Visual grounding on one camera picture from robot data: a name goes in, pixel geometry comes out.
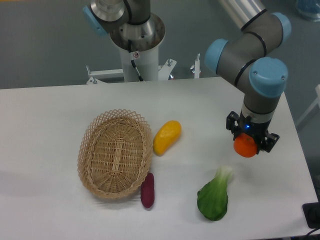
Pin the yellow mango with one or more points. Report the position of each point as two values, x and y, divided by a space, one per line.
166 136

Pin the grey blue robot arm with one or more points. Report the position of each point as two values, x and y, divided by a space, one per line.
245 63

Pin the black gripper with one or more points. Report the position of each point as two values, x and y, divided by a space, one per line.
265 140

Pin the white frame at right edge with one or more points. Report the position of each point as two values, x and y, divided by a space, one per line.
310 111

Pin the purple sweet potato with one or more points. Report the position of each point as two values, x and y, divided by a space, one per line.
147 191

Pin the green bok choy leaf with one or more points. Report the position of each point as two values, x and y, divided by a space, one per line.
212 198

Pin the orange fruit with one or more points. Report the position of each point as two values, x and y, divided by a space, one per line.
245 145

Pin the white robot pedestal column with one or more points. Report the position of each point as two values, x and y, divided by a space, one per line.
138 47

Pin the black device at table edge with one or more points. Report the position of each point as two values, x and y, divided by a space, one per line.
312 214

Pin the blue object top right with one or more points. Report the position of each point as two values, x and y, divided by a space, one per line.
308 9

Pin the woven wicker basket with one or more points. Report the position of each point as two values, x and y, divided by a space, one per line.
115 154

